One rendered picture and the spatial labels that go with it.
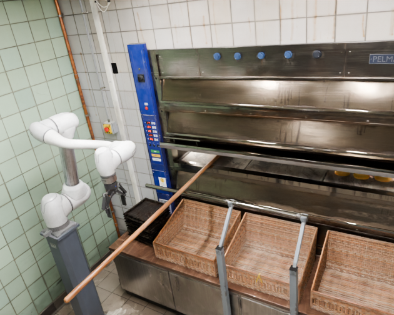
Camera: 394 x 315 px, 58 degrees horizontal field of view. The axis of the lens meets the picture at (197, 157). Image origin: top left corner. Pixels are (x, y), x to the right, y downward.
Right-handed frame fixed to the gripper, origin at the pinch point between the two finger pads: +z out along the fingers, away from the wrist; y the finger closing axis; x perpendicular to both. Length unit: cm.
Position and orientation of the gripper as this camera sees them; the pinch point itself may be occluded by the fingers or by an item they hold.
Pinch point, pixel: (117, 209)
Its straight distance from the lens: 225.2
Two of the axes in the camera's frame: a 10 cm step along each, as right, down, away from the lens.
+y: -5.0, 4.5, -7.4
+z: 1.1, 8.8, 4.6
